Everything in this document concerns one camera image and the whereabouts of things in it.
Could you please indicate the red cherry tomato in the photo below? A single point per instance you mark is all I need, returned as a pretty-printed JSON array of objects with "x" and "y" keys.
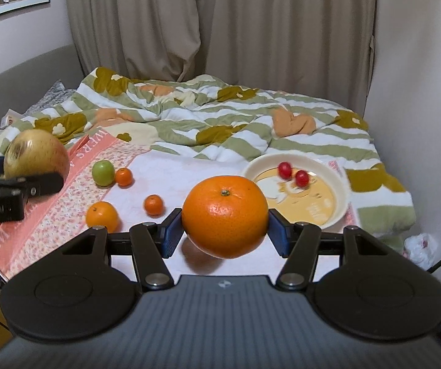
[
  {"x": 302, "y": 178},
  {"x": 284, "y": 169}
]

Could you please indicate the white and pink floral towel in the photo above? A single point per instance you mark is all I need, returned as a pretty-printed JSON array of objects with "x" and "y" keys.
[{"x": 166, "y": 173}]

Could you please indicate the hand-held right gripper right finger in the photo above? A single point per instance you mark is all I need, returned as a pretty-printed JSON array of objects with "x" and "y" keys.
[{"x": 278, "y": 234}]

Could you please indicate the yellow apple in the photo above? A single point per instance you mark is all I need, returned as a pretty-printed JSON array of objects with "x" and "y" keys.
[{"x": 40, "y": 153}]

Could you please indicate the cream plate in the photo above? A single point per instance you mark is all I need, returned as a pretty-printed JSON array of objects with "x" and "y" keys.
[{"x": 316, "y": 207}]

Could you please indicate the large orange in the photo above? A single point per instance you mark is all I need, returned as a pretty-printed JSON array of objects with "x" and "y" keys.
[{"x": 224, "y": 219}]

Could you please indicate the small mandarin orange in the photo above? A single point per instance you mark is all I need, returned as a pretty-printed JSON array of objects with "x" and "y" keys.
[
  {"x": 123, "y": 177},
  {"x": 154, "y": 204}
]

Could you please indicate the medium orange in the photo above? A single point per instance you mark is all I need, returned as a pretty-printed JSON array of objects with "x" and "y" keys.
[{"x": 102, "y": 216}]

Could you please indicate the green striped floral blanket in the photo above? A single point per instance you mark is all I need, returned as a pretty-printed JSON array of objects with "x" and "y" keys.
[{"x": 236, "y": 130}]

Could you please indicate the small green apple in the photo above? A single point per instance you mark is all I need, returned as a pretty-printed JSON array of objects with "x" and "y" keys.
[{"x": 102, "y": 173}]

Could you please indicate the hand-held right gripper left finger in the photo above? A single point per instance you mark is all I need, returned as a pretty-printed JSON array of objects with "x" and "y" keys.
[{"x": 172, "y": 234}]

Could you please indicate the small printed box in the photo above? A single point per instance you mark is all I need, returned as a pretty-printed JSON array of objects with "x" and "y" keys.
[{"x": 10, "y": 119}]

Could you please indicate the beige curtain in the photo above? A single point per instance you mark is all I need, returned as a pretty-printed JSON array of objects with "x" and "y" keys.
[
  {"x": 128, "y": 27},
  {"x": 289, "y": 27}
]

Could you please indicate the white plastic bag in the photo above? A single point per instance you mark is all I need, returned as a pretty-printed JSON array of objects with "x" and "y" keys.
[{"x": 420, "y": 250}]

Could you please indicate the grey patterned cloth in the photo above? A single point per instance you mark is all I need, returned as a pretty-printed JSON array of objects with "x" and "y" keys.
[{"x": 51, "y": 98}]

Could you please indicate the grey bed headboard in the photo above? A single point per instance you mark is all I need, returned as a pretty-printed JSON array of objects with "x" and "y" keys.
[{"x": 24, "y": 73}]

